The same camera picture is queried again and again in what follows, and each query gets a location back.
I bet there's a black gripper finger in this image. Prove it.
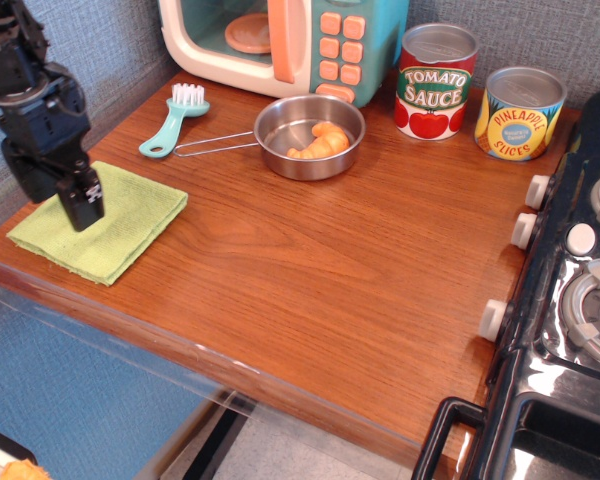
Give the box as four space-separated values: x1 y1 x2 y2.
1 139 62 204
56 167 104 232

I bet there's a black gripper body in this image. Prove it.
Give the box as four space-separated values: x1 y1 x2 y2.
0 62 90 178

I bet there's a green towel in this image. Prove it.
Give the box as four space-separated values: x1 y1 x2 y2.
7 161 188 286

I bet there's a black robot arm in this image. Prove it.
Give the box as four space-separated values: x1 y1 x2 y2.
0 1 104 232

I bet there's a teal dish brush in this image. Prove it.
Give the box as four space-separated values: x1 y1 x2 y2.
139 83 210 159

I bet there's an orange plate in microwave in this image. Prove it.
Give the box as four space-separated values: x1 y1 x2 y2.
224 13 271 55

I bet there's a small steel pan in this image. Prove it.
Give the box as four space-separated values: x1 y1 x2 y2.
174 94 366 181

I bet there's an orange toy croissant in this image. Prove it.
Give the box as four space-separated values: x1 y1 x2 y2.
286 122 350 160

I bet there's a teal toy microwave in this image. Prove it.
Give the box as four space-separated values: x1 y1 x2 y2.
158 1 409 107

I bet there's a tomato sauce can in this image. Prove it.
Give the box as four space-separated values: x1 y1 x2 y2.
394 23 479 141

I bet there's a white stove knob front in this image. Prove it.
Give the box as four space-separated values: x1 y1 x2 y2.
478 299 508 343

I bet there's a white stove knob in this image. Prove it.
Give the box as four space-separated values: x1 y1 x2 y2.
510 213 537 250
525 175 551 210
478 299 508 343

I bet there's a white stove knob middle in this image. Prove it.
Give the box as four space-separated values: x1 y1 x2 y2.
510 213 537 250

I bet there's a pineapple slices can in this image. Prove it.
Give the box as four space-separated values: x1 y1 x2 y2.
474 66 567 162

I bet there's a white stove knob rear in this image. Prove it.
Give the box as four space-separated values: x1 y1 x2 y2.
525 175 551 210

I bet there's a black toy stove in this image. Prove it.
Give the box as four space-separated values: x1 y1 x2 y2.
413 91 600 479

